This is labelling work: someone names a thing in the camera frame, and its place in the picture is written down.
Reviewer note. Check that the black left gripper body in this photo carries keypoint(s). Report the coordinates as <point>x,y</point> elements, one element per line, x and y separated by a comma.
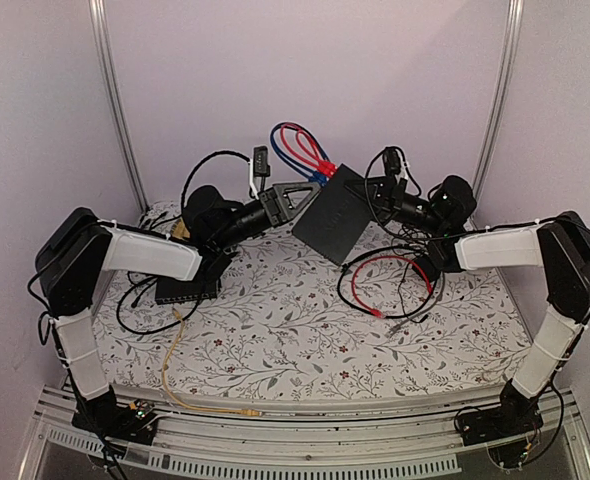
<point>258,223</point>

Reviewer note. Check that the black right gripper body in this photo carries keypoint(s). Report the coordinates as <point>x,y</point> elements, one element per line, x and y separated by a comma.
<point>407,210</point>

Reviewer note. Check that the black network switch box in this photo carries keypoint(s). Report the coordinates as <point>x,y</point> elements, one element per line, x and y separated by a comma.
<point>335,220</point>

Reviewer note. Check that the black ethernet cable teal boot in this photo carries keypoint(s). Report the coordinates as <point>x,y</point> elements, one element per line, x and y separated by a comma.
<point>381,283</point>

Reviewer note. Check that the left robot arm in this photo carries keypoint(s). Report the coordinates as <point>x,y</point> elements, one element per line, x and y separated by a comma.
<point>85,250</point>

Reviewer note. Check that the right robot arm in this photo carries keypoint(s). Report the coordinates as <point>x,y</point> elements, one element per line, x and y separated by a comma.
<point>557,247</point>

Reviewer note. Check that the black power adapter brick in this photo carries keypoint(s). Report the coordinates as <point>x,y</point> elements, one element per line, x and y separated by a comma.
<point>424,267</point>

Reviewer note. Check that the yellow woven mat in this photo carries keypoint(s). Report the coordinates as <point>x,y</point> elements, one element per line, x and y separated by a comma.
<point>179,231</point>

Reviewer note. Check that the floral patterned table cloth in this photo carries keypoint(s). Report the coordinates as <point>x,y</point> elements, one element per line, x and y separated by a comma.
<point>278,331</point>

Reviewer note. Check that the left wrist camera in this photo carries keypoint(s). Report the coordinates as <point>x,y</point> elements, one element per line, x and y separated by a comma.
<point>259,170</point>

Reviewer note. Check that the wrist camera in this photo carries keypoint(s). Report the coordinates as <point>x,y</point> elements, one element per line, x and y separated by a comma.
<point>452,203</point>
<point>259,170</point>

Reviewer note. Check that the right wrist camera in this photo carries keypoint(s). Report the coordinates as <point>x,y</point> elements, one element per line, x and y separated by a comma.
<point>452,203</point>

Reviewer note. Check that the right aluminium frame post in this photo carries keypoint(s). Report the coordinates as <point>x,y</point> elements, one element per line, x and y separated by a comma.
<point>508,56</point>

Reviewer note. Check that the aluminium frame post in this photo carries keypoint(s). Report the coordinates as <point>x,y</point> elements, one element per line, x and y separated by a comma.
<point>99,23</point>
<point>508,56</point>

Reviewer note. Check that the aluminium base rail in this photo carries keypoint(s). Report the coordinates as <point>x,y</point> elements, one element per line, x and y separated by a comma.
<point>403,438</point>

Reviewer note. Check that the left aluminium frame post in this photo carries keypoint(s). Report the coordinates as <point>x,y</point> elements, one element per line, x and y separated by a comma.
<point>99,23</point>

